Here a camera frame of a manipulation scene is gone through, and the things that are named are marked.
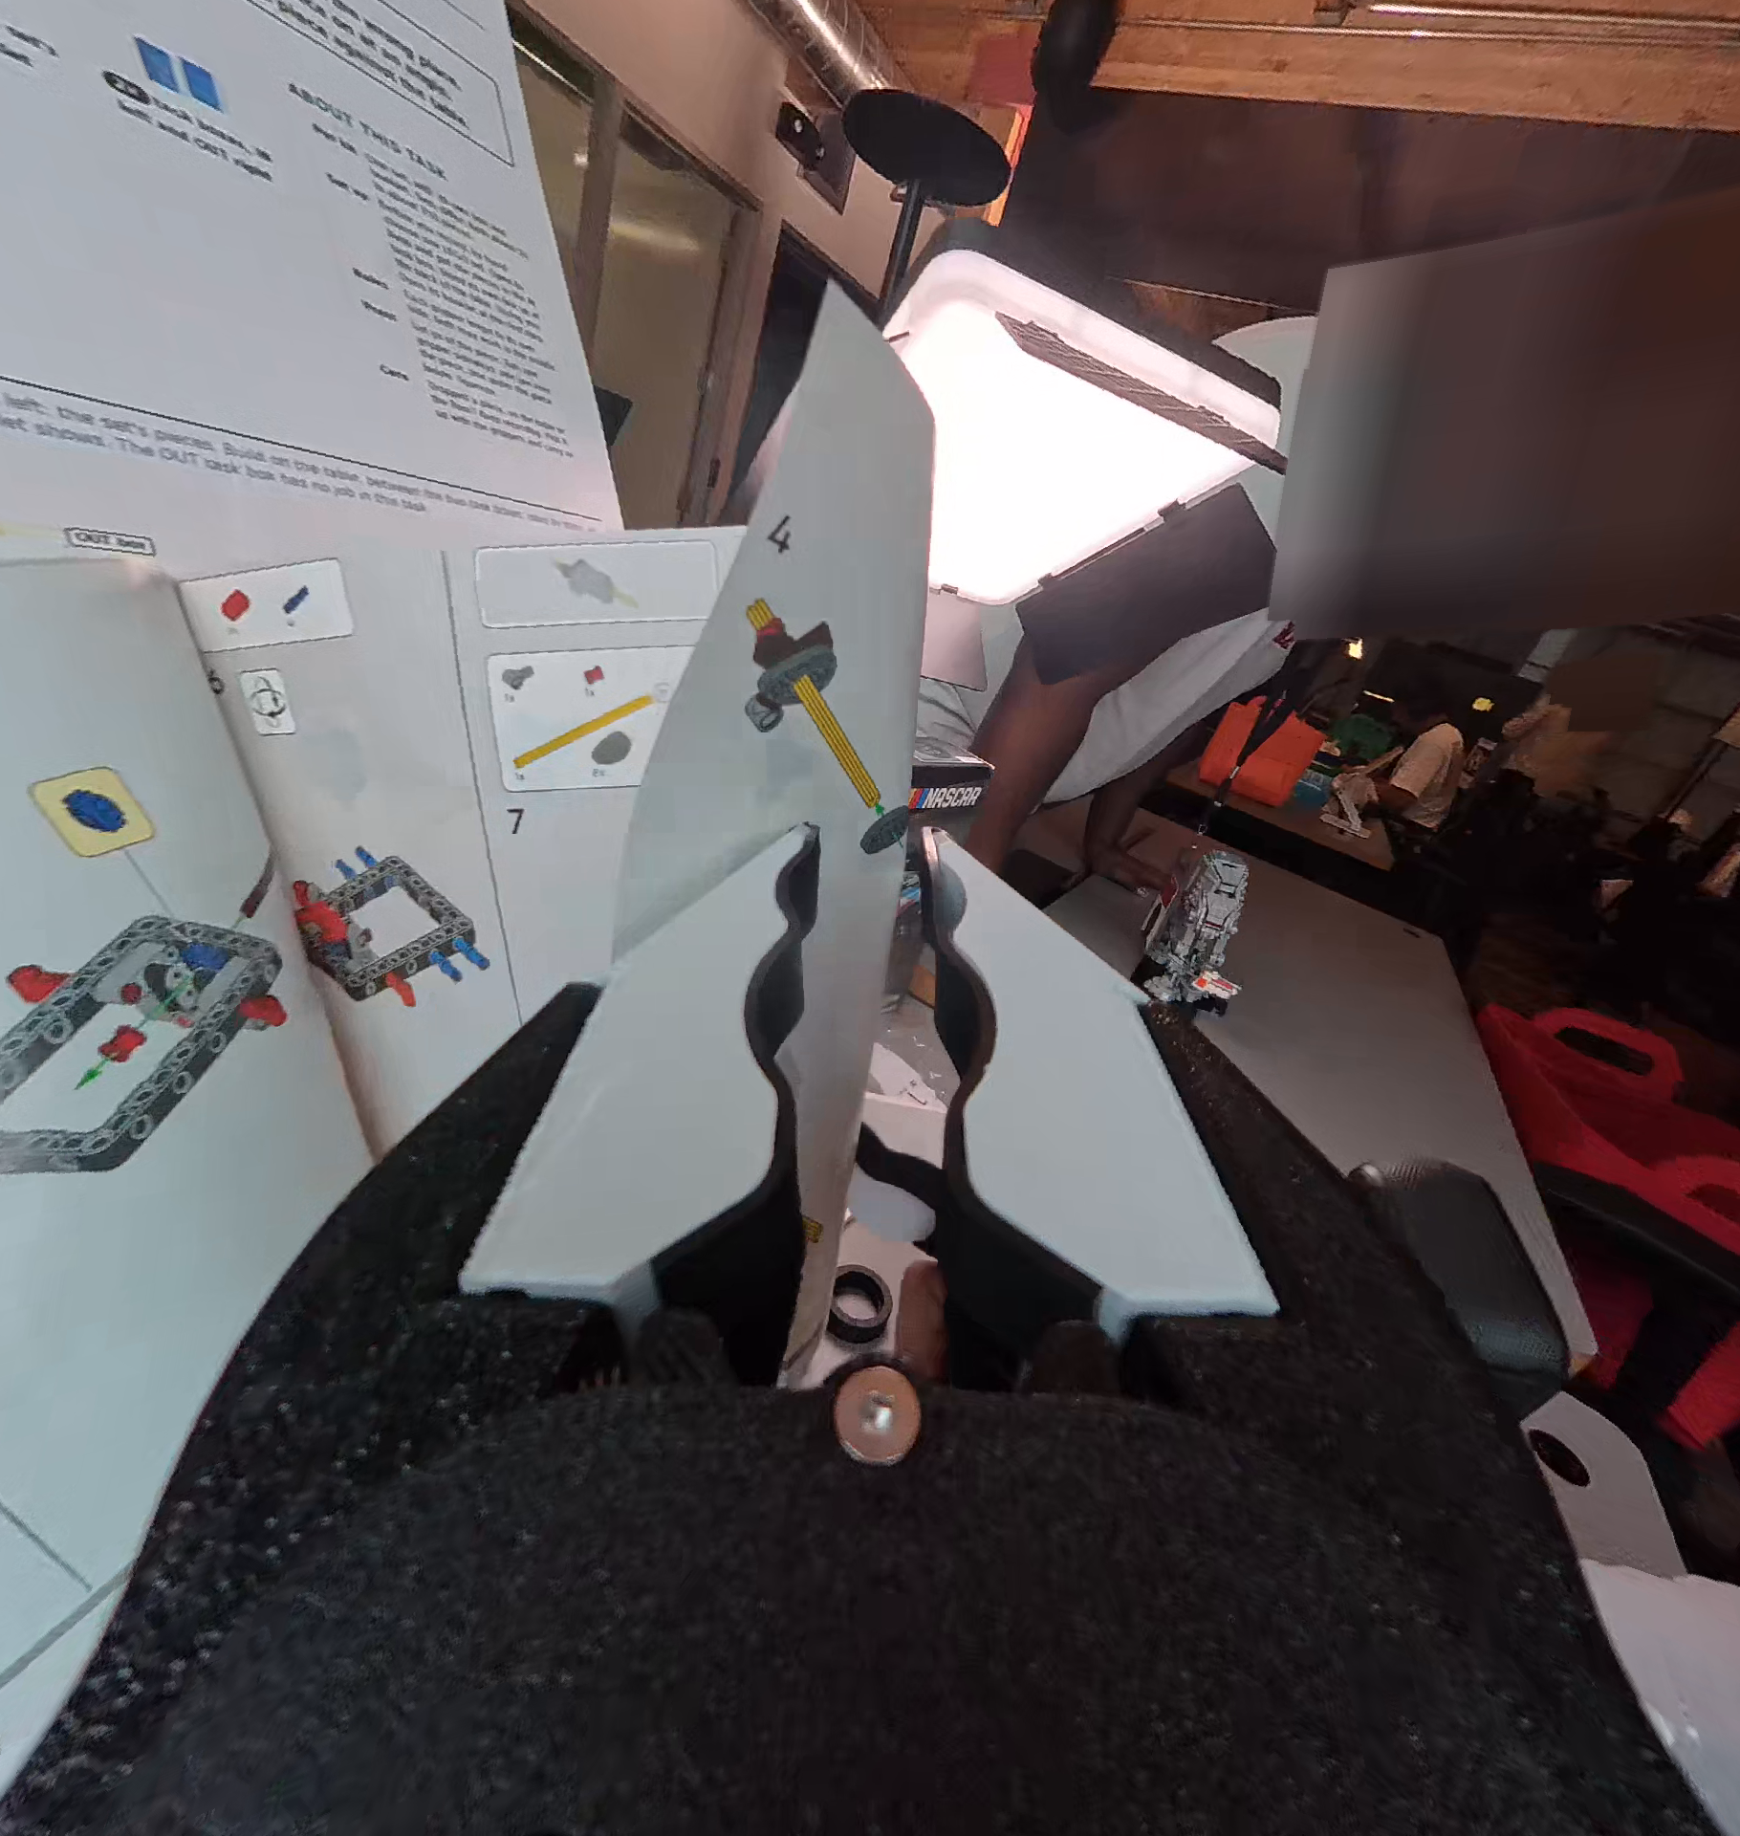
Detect orange bag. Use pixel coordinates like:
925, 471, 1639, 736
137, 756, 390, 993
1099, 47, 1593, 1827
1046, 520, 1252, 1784
1197, 691, 1324, 808

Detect bright panel light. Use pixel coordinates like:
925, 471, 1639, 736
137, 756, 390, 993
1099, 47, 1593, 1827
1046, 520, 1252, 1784
882, 250, 1295, 608

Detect black round disc on pole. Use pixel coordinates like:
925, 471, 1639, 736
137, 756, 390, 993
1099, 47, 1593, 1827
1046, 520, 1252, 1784
841, 87, 1015, 333

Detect printed task sheet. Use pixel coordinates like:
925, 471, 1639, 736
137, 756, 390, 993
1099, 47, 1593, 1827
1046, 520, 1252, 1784
0, 0, 627, 540

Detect grey brick figure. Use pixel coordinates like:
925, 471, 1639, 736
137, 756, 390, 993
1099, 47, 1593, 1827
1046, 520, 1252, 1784
1139, 847, 1251, 1006

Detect white table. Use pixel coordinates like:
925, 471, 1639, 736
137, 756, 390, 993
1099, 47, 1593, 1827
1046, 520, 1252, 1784
1042, 861, 1596, 1365

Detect large instruction booklet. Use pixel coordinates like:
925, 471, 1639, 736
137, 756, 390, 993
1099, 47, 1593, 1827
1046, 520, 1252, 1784
0, 280, 936, 1767

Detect black flat board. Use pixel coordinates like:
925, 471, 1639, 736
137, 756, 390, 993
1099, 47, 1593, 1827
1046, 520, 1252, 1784
1015, 480, 1280, 686

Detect red plastic crates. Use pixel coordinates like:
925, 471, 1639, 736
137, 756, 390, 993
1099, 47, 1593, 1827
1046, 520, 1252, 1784
1472, 1005, 1740, 1452

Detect black toy set box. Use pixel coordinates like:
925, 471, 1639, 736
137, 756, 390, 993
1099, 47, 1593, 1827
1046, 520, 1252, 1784
906, 744, 999, 826

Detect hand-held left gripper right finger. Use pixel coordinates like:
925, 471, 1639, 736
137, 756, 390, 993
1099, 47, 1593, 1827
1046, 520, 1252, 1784
915, 831, 1280, 1344

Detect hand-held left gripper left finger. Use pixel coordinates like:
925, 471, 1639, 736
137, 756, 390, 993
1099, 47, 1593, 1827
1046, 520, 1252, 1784
456, 824, 824, 1335

